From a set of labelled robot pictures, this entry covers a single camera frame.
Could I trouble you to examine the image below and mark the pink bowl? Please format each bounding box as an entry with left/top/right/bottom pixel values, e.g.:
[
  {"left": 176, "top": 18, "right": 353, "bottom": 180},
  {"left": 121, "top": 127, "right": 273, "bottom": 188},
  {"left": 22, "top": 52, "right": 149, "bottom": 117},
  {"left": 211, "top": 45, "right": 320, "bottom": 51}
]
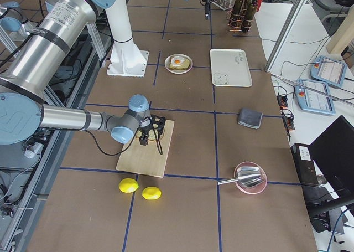
[{"left": 233, "top": 162, "right": 268, "bottom": 194}]

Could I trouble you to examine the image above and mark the white round plate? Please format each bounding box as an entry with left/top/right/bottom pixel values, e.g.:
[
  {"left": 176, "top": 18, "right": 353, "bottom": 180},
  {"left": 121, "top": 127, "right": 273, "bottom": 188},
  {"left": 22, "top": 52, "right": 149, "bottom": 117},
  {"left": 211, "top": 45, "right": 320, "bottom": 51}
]
[{"left": 164, "top": 54, "right": 193, "bottom": 74}]

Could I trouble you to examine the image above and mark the long grabber stick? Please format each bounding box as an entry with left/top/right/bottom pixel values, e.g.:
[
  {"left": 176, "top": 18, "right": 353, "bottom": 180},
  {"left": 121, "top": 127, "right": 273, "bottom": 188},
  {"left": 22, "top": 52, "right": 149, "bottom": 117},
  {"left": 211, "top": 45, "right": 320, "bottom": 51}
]
[{"left": 271, "top": 74, "right": 354, "bottom": 106}]

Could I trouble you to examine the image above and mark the bread slice with egg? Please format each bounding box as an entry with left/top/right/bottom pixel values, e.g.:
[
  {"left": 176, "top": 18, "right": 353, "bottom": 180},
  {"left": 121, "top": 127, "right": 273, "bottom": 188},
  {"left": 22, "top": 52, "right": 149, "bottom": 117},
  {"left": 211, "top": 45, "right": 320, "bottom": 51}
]
[{"left": 169, "top": 55, "right": 190, "bottom": 70}]

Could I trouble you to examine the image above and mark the metal scoop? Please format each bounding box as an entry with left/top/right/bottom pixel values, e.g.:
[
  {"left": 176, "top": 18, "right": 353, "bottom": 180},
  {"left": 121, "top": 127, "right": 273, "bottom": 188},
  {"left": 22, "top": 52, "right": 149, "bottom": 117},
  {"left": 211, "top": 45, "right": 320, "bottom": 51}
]
[{"left": 217, "top": 166, "right": 262, "bottom": 187}]

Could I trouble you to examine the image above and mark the copper wire bottle rack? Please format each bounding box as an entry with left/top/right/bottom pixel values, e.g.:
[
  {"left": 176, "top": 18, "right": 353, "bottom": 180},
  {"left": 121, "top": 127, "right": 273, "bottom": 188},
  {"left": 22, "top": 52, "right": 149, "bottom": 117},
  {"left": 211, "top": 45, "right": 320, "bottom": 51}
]
[{"left": 228, "top": 9, "right": 253, "bottom": 33}]

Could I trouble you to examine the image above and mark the aluminium frame post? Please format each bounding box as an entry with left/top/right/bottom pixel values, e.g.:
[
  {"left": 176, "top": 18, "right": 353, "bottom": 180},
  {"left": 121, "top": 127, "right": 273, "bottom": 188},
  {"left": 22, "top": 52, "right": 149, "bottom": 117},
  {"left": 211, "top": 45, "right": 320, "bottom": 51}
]
[{"left": 265, "top": 0, "right": 307, "bottom": 72}]

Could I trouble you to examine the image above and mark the dark wine bottle back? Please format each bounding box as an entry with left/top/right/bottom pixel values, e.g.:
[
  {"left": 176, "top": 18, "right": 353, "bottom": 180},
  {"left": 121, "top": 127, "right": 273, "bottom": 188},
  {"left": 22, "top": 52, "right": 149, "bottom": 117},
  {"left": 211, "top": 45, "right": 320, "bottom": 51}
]
[{"left": 231, "top": 0, "right": 246, "bottom": 14}]

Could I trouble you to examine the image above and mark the dark wine bottle front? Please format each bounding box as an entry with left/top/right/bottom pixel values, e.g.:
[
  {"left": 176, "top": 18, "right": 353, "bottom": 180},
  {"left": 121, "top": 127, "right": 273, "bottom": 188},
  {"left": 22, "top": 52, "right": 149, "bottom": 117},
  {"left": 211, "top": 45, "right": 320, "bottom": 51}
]
[{"left": 241, "top": 0, "right": 258, "bottom": 33}]

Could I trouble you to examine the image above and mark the yellow lemon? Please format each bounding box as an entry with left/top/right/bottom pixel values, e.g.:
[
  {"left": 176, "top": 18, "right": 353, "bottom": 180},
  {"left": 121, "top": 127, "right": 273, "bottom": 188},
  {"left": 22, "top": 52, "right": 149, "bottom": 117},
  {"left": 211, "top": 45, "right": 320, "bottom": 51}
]
[
  {"left": 142, "top": 187, "right": 162, "bottom": 200},
  {"left": 118, "top": 178, "right": 139, "bottom": 193}
]

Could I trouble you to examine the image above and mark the white bear tray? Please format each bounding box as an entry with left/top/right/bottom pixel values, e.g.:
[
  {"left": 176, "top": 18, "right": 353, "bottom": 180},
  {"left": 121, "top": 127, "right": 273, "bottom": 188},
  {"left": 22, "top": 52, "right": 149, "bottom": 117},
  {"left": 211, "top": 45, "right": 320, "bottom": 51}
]
[{"left": 210, "top": 49, "right": 252, "bottom": 88}]

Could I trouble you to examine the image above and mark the yellow lemon left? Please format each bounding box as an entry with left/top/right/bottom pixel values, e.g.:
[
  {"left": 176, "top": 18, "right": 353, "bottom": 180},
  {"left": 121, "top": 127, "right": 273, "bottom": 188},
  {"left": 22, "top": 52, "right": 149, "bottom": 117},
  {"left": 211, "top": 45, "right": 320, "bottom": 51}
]
[{"left": 118, "top": 178, "right": 139, "bottom": 193}]

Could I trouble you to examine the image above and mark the dark wine bottle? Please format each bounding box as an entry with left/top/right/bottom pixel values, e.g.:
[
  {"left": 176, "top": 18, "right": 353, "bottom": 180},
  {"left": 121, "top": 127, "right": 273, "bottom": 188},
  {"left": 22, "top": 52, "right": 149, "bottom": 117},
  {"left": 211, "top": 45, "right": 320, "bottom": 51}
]
[
  {"left": 231, "top": 0, "right": 246, "bottom": 14},
  {"left": 241, "top": 0, "right": 258, "bottom": 33}
]

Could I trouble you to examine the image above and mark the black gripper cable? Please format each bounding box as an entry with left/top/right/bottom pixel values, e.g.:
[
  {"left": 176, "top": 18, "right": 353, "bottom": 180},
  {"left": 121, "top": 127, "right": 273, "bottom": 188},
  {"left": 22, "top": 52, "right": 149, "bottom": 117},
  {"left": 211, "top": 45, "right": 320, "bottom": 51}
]
[{"left": 90, "top": 116, "right": 164, "bottom": 156}]

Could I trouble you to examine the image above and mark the fried egg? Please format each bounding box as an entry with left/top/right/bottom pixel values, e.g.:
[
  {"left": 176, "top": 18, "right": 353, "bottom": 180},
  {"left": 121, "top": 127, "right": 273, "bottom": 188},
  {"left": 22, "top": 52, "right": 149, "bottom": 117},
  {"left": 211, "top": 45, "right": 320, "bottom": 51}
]
[{"left": 170, "top": 56, "right": 185, "bottom": 66}]

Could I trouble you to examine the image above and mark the blue teach pendant near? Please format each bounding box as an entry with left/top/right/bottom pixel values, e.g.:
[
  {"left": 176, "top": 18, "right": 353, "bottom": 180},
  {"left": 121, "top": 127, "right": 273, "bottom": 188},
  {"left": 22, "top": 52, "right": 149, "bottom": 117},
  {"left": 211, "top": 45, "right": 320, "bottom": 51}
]
[{"left": 295, "top": 79, "right": 336, "bottom": 115}]

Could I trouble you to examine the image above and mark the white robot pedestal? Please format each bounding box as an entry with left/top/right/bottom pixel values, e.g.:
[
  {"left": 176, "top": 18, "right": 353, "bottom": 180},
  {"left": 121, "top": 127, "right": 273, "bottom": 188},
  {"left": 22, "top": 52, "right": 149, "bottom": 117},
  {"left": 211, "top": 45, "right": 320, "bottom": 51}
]
[{"left": 106, "top": 0, "right": 149, "bottom": 77}]

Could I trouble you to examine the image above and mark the blue teach pendant far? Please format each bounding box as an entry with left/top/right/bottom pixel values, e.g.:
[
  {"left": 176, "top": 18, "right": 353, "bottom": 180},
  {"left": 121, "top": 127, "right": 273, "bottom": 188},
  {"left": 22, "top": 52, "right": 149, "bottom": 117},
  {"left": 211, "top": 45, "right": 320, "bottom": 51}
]
[{"left": 310, "top": 56, "right": 347, "bottom": 88}]

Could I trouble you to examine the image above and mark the wooden cutting board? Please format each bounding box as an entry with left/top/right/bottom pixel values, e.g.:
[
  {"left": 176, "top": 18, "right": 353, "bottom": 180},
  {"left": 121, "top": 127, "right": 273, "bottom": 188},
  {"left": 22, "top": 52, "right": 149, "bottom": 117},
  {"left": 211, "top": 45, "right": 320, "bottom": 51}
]
[{"left": 116, "top": 120, "right": 174, "bottom": 178}]

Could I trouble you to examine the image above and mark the grey folded cloth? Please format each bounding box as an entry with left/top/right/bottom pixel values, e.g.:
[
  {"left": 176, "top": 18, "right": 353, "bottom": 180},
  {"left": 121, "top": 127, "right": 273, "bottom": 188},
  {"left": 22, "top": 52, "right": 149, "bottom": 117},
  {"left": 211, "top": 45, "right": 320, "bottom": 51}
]
[{"left": 238, "top": 107, "right": 263, "bottom": 129}]

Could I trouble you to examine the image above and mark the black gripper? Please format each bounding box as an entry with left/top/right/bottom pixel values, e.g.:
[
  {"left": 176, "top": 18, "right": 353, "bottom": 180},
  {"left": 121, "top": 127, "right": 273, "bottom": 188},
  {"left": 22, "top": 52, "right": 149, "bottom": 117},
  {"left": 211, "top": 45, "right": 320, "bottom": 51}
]
[
  {"left": 202, "top": 0, "right": 212, "bottom": 20},
  {"left": 139, "top": 115, "right": 166, "bottom": 146}
]

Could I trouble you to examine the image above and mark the yellow lemon right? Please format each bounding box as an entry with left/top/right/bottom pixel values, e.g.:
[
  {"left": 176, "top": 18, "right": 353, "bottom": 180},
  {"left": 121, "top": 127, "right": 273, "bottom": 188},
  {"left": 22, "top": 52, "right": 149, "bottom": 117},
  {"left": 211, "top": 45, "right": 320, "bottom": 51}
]
[{"left": 142, "top": 187, "right": 162, "bottom": 200}]

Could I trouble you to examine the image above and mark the blue teach pendant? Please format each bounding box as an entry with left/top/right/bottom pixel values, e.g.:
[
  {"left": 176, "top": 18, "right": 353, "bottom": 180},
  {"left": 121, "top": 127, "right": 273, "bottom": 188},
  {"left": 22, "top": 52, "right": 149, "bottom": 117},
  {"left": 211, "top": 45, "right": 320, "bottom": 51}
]
[
  {"left": 310, "top": 56, "right": 347, "bottom": 88},
  {"left": 295, "top": 79, "right": 336, "bottom": 115}
]

